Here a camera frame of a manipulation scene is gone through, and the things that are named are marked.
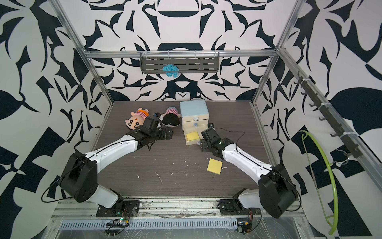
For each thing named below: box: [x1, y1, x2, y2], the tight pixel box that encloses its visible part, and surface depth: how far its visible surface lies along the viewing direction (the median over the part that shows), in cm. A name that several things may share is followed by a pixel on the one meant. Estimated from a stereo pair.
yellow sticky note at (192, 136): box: [186, 130, 200, 141], surface depth 101 cm
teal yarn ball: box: [162, 63, 180, 78], surface depth 93 cm
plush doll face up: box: [124, 107, 150, 130], surface depth 101 cm
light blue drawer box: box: [179, 99, 210, 146], surface depth 98 cm
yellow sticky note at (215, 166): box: [206, 158, 223, 175], surface depth 89 cm
